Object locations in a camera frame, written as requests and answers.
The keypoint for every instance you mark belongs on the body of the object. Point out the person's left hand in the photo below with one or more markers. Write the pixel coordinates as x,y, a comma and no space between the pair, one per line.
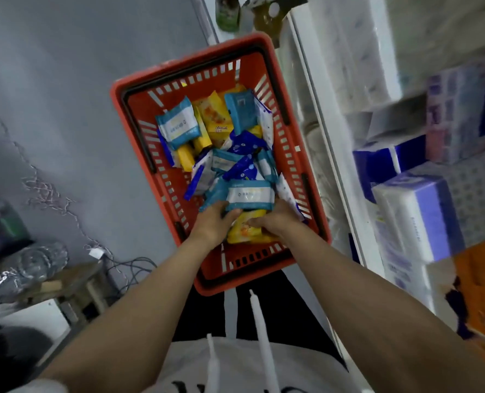
211,227

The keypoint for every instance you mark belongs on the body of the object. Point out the person's right hand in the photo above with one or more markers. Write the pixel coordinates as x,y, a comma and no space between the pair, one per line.
281,221

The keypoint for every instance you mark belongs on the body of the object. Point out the pile of wipe packets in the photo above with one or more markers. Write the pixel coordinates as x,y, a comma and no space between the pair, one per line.
242,112

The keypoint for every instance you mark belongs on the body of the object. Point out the red plastic shopping basket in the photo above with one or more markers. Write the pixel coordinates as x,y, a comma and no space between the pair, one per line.
144,102

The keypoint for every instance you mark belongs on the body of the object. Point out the person's left forearm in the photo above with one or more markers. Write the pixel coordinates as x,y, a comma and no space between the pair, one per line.
136,323

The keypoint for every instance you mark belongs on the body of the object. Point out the person's right forearm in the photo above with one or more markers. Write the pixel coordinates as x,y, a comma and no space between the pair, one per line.
389,315

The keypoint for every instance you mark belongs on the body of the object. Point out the black trousers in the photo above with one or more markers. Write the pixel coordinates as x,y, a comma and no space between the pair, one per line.
295,315

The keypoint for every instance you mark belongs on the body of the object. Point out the white paper scrap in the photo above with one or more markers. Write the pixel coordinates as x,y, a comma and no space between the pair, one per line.
96,252

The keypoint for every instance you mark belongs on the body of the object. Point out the purple and white tissue pack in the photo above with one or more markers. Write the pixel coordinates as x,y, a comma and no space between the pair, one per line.
414,216

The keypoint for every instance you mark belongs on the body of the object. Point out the wooden pallet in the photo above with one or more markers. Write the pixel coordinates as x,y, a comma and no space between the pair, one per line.
74,278

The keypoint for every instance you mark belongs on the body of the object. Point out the white shirt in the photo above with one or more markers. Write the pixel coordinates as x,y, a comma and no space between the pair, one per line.
308,376

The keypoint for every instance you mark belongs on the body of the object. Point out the large white paper roll pack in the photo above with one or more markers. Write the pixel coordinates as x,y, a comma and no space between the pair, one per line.
349,57

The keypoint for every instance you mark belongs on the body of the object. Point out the row of yellow oil bottles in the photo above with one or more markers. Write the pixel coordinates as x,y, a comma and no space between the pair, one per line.
267,24

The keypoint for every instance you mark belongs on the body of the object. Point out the pink tissue pack blue label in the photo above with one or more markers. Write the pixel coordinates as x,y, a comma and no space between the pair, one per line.
451,118

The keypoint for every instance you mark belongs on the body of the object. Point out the white flat box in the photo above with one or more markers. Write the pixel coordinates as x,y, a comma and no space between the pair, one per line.
33,319

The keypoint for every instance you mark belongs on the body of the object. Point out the white purple dotted tissue pack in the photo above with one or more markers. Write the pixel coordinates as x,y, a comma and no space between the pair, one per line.
480,192

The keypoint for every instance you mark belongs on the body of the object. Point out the orange white paper roll pack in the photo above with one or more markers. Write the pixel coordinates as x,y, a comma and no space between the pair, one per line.
475,282

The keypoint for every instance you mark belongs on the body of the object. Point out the heap of assorted goods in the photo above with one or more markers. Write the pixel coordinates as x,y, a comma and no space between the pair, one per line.
5,229

